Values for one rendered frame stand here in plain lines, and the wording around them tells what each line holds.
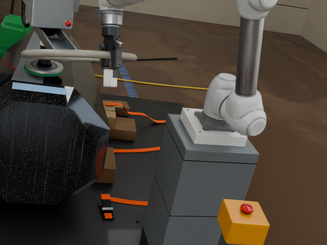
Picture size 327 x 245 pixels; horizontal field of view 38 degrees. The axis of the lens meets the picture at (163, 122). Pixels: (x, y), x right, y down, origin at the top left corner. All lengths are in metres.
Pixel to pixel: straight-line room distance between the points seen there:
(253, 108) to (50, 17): 1.15
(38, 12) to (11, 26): 2.13
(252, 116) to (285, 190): 1.75
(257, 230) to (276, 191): 2.39
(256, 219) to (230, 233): 0.09
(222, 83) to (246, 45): 0.34
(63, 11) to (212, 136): 1.02
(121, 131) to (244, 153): 1.67
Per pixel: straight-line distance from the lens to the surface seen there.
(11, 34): 4.71
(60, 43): 2.60
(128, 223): 3.06
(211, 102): 2.41
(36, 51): 1.95
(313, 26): 9.10
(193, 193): 2.49
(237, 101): 2.22
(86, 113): 2.74
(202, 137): 2.40
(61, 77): 2.82
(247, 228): 1.45
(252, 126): 2.22
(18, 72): 2.83
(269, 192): 3.80
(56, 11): 2.63
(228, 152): 2.42
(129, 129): 3.95
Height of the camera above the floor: 1.88
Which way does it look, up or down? 25 degrees down
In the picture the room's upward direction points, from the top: 12 degrees clockwise
